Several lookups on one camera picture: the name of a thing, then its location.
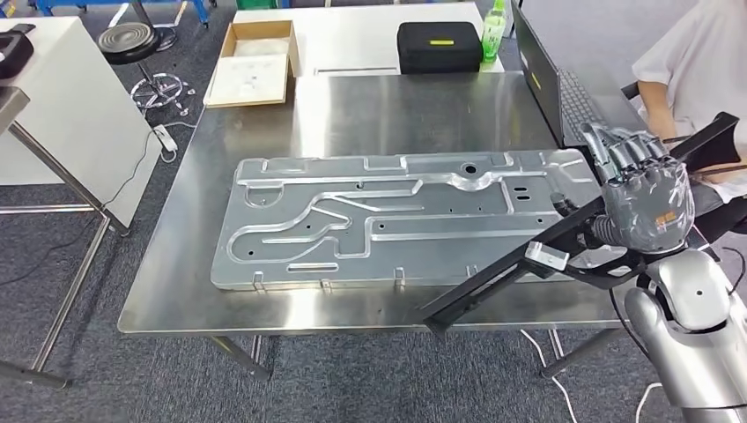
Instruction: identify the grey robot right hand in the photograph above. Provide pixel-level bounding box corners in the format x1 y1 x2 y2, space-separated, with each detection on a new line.
550 121 698 255

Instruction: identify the long black plastic part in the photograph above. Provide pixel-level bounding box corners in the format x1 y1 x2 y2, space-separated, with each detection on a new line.
421 112 741 338

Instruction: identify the stainless steel workbench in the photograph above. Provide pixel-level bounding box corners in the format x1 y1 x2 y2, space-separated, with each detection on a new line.
118 70 719 381

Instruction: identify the person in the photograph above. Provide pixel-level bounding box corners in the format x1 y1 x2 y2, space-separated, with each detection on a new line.
632 0 747 247

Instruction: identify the black laptop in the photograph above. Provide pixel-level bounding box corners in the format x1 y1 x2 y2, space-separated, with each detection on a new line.
511 0 649 150

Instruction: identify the stamped metal panel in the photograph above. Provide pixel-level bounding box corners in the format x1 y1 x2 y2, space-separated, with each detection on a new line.
210 148 628 293

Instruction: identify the green drink bottle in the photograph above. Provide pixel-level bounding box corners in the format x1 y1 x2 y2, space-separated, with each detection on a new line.
480 0 507 64

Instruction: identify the black zip case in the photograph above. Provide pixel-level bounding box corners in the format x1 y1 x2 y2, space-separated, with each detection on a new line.
396 21 484 75

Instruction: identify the open cardboard box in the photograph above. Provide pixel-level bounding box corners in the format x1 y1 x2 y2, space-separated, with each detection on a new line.
203 20 301 110

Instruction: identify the white power strip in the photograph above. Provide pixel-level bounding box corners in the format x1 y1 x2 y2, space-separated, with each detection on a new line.
152 123 179 154

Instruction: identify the round base stand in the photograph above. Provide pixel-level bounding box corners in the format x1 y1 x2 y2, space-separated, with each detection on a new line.
129 0 179 53

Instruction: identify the black stool chrome base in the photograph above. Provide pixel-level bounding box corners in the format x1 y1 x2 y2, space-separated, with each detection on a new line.
98 22 197 116

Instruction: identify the white cabinet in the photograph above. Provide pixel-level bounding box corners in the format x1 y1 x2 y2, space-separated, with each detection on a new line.
0 16 163 230

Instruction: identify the black foam case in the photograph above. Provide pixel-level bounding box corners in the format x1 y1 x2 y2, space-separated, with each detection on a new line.
0 23 36 80

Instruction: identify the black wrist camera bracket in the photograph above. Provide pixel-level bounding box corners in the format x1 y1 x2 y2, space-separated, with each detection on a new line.
557 248 650 292

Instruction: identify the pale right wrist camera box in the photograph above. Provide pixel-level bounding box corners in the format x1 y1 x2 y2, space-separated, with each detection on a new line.
523 241 571 273

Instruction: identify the thin black cable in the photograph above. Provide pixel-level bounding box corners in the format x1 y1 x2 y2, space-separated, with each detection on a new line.
721 246 747 296

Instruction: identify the white power cable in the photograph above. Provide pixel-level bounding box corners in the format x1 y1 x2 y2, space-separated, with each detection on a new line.
519 330 663 423
160 119 196 165

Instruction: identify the blue metal frame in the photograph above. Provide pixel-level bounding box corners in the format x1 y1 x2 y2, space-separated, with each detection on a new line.
34 0 211 29

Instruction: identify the black power cable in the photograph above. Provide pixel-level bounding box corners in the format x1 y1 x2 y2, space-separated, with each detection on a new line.
0 130 159 287

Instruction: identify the steel frame table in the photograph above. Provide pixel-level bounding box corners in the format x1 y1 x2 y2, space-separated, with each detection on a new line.
0 85 130 390

